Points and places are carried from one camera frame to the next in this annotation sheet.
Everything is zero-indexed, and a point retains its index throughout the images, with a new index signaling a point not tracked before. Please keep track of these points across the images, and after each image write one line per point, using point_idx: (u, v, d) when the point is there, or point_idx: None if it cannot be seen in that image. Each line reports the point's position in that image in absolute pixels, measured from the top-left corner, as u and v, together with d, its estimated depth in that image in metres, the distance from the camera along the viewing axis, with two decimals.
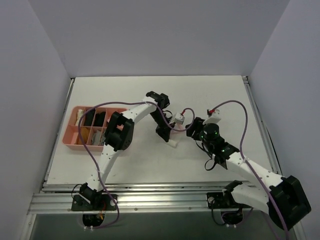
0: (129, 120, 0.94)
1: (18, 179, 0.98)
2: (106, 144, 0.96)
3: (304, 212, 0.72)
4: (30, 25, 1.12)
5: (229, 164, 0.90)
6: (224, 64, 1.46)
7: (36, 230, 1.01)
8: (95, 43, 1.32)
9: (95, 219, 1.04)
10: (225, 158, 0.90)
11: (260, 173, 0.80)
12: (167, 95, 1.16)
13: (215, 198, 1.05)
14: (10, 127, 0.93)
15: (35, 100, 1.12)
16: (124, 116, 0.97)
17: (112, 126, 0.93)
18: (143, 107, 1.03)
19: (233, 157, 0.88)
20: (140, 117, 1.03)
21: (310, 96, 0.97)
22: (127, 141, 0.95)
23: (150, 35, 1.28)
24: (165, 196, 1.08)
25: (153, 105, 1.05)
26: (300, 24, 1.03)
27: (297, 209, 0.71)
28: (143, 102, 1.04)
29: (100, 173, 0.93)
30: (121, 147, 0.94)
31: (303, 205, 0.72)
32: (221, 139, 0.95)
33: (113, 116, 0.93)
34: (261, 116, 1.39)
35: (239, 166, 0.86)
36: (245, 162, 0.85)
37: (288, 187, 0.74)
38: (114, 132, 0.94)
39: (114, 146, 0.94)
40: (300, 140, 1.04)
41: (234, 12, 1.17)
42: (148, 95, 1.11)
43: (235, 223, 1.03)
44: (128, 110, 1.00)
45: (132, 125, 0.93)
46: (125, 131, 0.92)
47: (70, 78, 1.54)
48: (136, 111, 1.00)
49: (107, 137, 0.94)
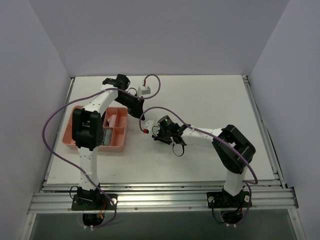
0: (94, 112, 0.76)
1: (18, 177, 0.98)
2: (79, 146, 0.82)
3: (250, 152, 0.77)
4: (30, 23, 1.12)
5: (186, 139, 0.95)
6: (224, 64, 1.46)
7: (36, 230, 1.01)
8: (95, 43, 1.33)
9: (95, 218, 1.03)
10: (181, 137, 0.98)
11: (206, 131, 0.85)
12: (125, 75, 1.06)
13: (215, 198, 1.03)
14: (10, 126, 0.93)
15: (35, 99, 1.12)
16: (87, 109, 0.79)
17: (77, 124, 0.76)
18: (104, 95, 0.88)
19: (186, 132, 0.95)
20: (104, 108, 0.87)
21: (310, 96, 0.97)
22: (100, 135, 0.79)
23: (150, 34, 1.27)
24: (165, 196, 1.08)
25: (114, 91, 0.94)
26: (300, 23, 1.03)
27: (243, 151, 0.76)
28: (102, 91, 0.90)
29: (88, 175, 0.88)
30: (95, 144, 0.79)
31: (246, 146, 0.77)
32: (173, 123, 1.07)
33: (75, 113, 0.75)
34: (261, 115, 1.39)
35: (191, 136, 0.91)
36: (195, 129, 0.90)
37: (230, 136, 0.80)
38: (82, 131, 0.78)
39: (89, 146, 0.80)
40: (299, 139, 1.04)
41: (234, 11, 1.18)
42: (105, 83, 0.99)
43: (235, 222, 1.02)
44: (89, 103, 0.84)
45: (99, 116, 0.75)
46: (92, 126, 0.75)
47: (70, 78, 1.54)
48: (98, 102, 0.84)
49: (76, 139, 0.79)
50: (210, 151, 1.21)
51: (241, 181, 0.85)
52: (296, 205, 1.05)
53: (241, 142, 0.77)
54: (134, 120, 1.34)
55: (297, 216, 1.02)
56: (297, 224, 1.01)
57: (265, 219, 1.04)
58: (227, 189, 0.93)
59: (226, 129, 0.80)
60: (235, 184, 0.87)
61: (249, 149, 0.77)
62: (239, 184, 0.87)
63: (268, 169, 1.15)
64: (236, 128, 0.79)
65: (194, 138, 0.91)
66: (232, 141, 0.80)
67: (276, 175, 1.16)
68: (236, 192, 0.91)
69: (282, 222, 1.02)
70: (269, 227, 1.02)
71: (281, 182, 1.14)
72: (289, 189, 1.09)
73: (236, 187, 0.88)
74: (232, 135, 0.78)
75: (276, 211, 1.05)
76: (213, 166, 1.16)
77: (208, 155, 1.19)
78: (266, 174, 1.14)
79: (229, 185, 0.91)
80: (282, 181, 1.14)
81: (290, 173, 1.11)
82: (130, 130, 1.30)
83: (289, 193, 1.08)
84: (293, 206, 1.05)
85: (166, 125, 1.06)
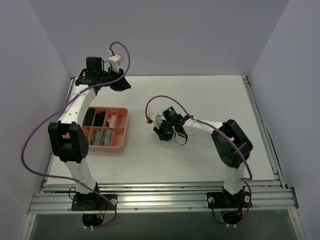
0: (73, 124, 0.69)
1: (18, 178, 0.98)
2: (64, 160, 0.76)
3: (246, 149, 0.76)
4: (30, 24, 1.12)
5: (188, 129, 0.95)
6: (225, 64, 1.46)
7: (36, 230, 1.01)
8: (95, 43, 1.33)
9: (95, 219, 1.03)
10: (182, 126, 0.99)
11: (207, 122, 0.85)
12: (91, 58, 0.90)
13: (215, 198, 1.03)
14: (9, 127, 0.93)
15: (35, 99, 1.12)
16: (64, 122, 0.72)
17: (57, 140, 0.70)
18: (79, 100, 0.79)
19: (188, 122, 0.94)
20: (82, 114, 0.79)
21: (310, 96, 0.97)
22: (84, 147, 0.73)
23: (150, 34, 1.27)
24: (165, 196, 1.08)
25: (90, 90, 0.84)
26: (300, 23, 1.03)
27: (240, 146, 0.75)
28: (77, 95, 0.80)
29: (84, 182, 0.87)
30: (82, 156, 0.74)
31: (243, 143, 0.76)
32: (176, 114, 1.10)
33: (52, 128, 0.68)
34: (261, 115, 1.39)
35: (193, 126, 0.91)
36: (196, 120, 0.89)
37: (230, 131, 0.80)
38: (63, 145, 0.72)
39: (75, 159, 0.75)
40: (299, 139, 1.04)
41: (234, 11, 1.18)
42: (79, 83, 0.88)
43: (235, 223, 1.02)
44: (64, 113, 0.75)
45: (79, 127, 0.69)
46: (74, 139, 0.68)
47: (70, 78, 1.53)
48: (75, 110, 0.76)
49: (59, 155, 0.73)
50: (210, 151, 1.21)
51: (239, 179, 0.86)
52: (296, 205, 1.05)
53: (239, 138, 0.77)
54: (134, 120, 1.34)
55: (297, 216, 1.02)
56: (297, 224, 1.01)
57: (265, 219, 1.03)
58: (227, 188, 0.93)
59: (227, 123, 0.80)
60: (234, 183, 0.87)
61: (246, 146, 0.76)
62: (238, 182, 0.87)
63: (268, 169, 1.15)
64: (237, 124, 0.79)
65: (195, 129, 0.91)
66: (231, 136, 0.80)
67: (276, 175, 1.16)
68: (236, 192, 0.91)
69: (282, 222, 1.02)
70: (270, 227, 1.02)
71: (281, 182, 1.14)
72: (289, 189, 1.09)
73: (235, 186, 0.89)
74: (232, 129, 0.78)
75: (276, 211, 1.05)
76: (213, 166, 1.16)
77: (208, 155, 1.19)
78: (266, 174, 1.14)
79: (228, 185, 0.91)
80: (282, 181, 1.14)
81: (290, 173, 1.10)
82: (130, 130, 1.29)
83: (289, 194, 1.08)
84: (293, 206, 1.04)
85: (169, 115, 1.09)
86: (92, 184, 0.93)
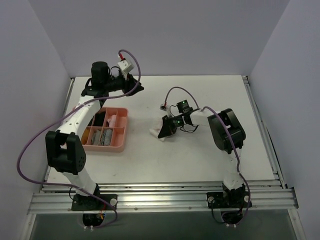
0: (71, 135, 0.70)
1: (18, 177, 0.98)
2: (59, 171, 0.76)
3: (239, 136, 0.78)
4: (30, 24, 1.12)
5: (194, 118, 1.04)
6: (225, 63, 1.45)
7: (36, 230, 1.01)
8: (94, 43, 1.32)
9: (95, 218, 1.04)
10: (190, 116, 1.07)
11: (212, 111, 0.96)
12: (94, 67, 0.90)
13: (215, 198, 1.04)
14: (9, 127, 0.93)
15: (35, 99, 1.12)
16: (63, 131, 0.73)
17: (53, 150, 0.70)
18: (82, 112, 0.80)
19: (194, 112, 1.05)
20: (83, 126, 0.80)
21: (310, 96, 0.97)
22: (79, 160, 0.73)
23: (150, 34, 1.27)
24: (165, 196, 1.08)
25: (95, 102, 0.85)
26: (300, 24, 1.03)
27: (233, 132, 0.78)
28: (81, 106, 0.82)
29: (82, 188, 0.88)
30: (77, 169, 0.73)
31: (237, 129, 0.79)
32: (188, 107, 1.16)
33: (49, 137, 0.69)
34: (261, 115, 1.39)
35: (198, 115, 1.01)
36: (203, 109, 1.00)
37: (226, 119, 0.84)
38: (59, 156, 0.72)
39: (71, 171, 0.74)
40: (299, 139, 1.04)
41: (234, 11, 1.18)
42: (84, 92, 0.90)
43: (235, 222, 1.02)
44: (65, 123, 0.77)
45: (77, 139, 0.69)
46: (70, 151, 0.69)
47: (70, 78, 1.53)
48: (76, 120, 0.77)
49: (54, 166, 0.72)
50: (210, 151, 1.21)
51: (236, 171, 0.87)
52: (296, 205, 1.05)
53: (233, 125, 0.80)
54: (134, 120, 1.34)
55: (297, 216, 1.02)
56: (296, 224, 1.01)
57: (265, 219, 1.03)
58: (225, 183, 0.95)
59: (224, 111, 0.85)
60: (232, 176, 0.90)
61: (239, 134, 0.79)
62: (236, 174, 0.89)
63: (268, 169, 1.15)
64: (233, 113, 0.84)
65: (200, 117, 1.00)
66: (227, 124, 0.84)
67: (276, 175, 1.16)
68: (234, 187, 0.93)
69: (282, 223, 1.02)
70: (269, 227, 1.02)
71: (281, 182, 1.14)
72: (289, 189, 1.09)
73: (232, 180, 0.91)
74: (228, 117, 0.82)
75: (276, 212, 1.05)
76: (213, 166, 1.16)
77: (208, 155, 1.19)
78: (265, 174, 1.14)
79: (228, 179, 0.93)
80: (282, 181, 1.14)
81: (290, 173, 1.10)
82: (130, 130, 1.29)
83: (289, 194, 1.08)
84: (293, 206, 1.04)
85: (182, 107, 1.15)
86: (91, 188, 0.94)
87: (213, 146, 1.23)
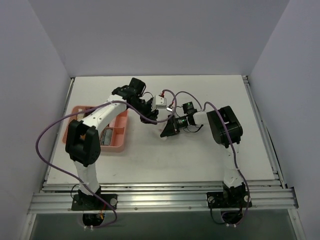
0: (92, 128, 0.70)
1: (18, 177, 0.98)
2: (73, 159, 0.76)
3: (236, 132, 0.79)
4: (30, 24, 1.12)
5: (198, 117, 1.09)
6: (224, 63, 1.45)
7: (36, 231, 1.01)
8: (94, 44, 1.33)
9: (95, 218, 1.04)
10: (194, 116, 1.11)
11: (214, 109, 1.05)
12: (138, 81, 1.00)
13: (215, 198, 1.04)
14: (9, 127, 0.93)
15: (35, 99, 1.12)
16: (85, 123, 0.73)
17: (72, 137, 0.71)
18: (108, 109, 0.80)
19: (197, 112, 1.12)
20: (105, 123, 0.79)
21: (309, 96, 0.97)
22: (93, 153, 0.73)
23: (150, 35, 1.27)
24: (165, 196, 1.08)
25: (122, 104, 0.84)
26: (300, 24, 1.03)
27: (230, 128, 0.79)
28: (109, 103, 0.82)
29: (86, 184, 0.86)
30: (89, 162, 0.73)
31: (235, 125, 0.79)
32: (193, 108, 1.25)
33: (72, 125, 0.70)
34: (261, 115, 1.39)
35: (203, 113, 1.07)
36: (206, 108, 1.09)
37: (225, 115, 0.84)
38: (76, 145, 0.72)
39: (82, 162, 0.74)
40: (299, 139, 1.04)
41: (234, 11, 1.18)
42: (115, 91, 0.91)
43: (235, 223, 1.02)
44: (89, 116, 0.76)
45: (96, 133, 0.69)
46: (87, 142, 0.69)
47: (70, 78, 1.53)
48: (100, 115, 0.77)
49: (69, 152, 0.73)
50: (210, 151, 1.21)
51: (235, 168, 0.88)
52: (296, 205, 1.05)
53: (231, 121, 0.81)
54: (134, 120, 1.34)
55: (297, 216, 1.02)
56: (296, 224, 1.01)
57: (265, 219, 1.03)
58: (225, 182, 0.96)
59: (223, 108, 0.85)
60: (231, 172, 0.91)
61: (237, 131, 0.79)
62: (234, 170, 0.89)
63: (268, 169, 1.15)
64: (232, 110, 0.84)
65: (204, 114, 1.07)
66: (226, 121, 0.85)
67: (276, 175, 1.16)
68: (233, 185, 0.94)
69: (282, 222, 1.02)
70: (269, 227, 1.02)
71: (281, 182, 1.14)
72: (289, 189, 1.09)
73: (232, 176, 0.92)
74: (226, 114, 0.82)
75: (276, 211, 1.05)
76: (213, 166, 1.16)
77: (208, 155, 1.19)
78: (266, 174, 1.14)
79: (227, 177, 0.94)
80: (282, 181, 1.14)
81: (290, 173, 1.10)
82: (130, 130, 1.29)
83: (289, 194, 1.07)
84: (293, 206, 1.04)
85: (187, 109, 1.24)
86: (95, 186, 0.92)
87: (213, 146, 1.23)
